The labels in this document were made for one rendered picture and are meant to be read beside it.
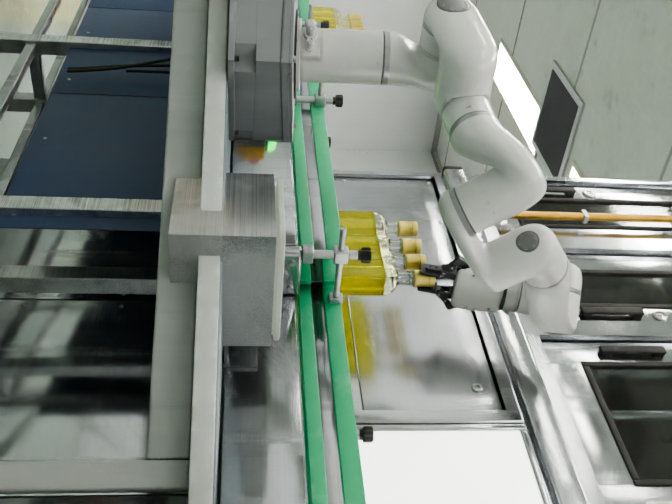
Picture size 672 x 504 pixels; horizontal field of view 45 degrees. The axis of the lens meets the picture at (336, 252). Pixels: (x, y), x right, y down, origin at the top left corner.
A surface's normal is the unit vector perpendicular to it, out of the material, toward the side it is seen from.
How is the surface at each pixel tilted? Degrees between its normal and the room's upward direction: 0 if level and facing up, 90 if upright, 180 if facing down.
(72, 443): 90
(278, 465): 90
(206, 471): 90
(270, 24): 90
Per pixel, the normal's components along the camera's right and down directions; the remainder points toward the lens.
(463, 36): -0.08, -0.59
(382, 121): 0.08, 0.61
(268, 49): 0.11, -0.37
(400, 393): 0.09, -0.79
